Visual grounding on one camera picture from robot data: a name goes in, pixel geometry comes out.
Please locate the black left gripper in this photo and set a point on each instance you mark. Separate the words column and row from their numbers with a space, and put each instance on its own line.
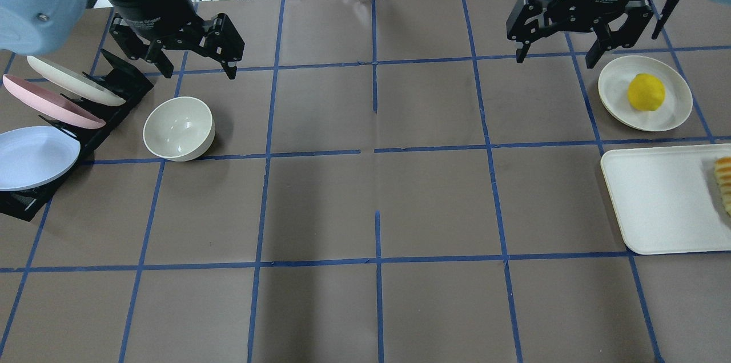
column 155, row 13

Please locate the cream white bowl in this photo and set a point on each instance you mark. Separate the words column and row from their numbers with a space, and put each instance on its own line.
column 180, row 129

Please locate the yellow lemon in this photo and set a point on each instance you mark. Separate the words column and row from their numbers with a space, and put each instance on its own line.
column 646, row 92

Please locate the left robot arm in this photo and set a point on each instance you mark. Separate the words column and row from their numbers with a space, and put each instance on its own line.
column 39, row 27

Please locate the cream round plate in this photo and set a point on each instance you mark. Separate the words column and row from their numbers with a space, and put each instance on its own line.
column 613, row 84

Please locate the cream plate in rack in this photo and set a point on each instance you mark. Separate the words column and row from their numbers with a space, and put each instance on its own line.
column 74, row 82

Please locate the pink plate in rack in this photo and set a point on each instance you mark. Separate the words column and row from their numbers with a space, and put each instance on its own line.
column 50, row 103

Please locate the light blue plate in rack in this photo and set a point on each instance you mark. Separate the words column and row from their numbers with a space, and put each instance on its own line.
column 34, row 156

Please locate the white rectangular tray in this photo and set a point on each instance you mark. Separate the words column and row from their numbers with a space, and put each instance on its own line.
column 666, row 199

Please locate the striped bread pastry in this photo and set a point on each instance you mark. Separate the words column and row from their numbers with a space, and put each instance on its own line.
column 722, row 178

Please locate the black dish rack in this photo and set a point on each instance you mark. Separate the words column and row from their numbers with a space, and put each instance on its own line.
column 123, row 79

